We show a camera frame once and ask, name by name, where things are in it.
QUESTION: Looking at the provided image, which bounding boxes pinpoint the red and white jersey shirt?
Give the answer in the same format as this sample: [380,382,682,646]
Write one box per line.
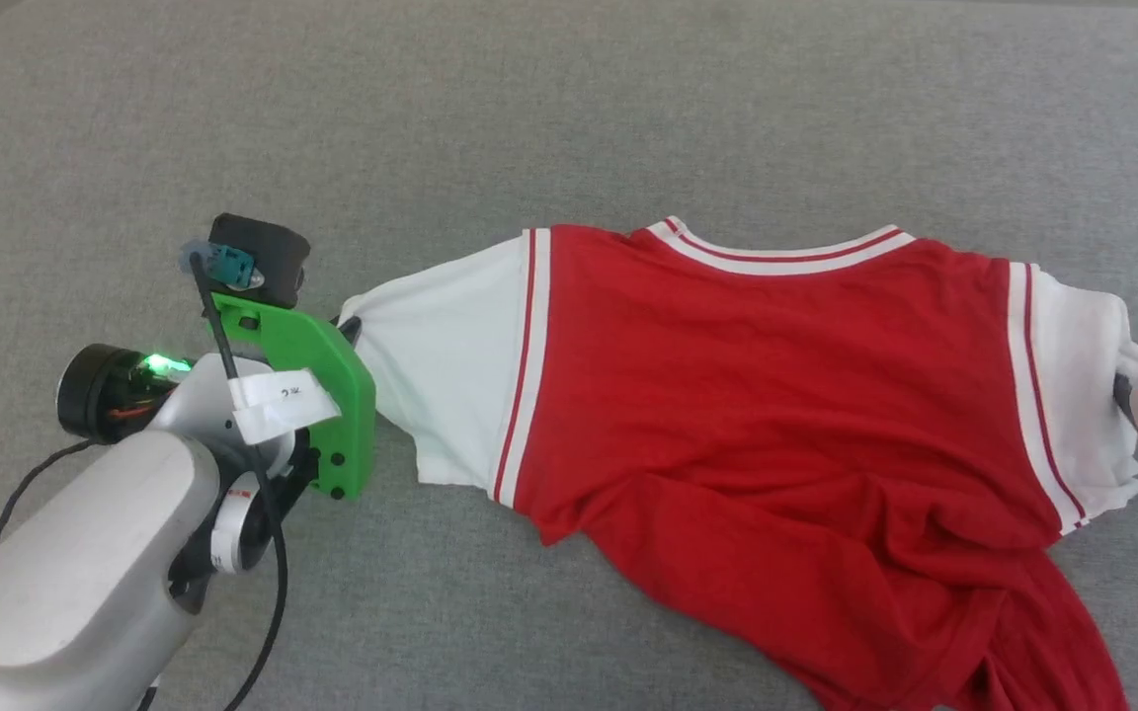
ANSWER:
[337,215,1138,711]

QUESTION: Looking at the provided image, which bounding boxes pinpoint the thin black cable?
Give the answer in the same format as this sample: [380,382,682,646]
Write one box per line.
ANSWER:
[189,252,289,711]
[0,439,96,564]

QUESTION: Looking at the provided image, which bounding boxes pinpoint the teal cable connector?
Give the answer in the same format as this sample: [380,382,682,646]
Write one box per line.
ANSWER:
[180,239,264,293]

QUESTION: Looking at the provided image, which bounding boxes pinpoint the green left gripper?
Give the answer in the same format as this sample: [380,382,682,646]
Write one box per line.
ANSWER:
[205,291,377,502]

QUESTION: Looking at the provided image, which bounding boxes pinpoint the white tape strip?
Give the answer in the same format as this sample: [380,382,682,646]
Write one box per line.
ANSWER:
[229,368,343,445]

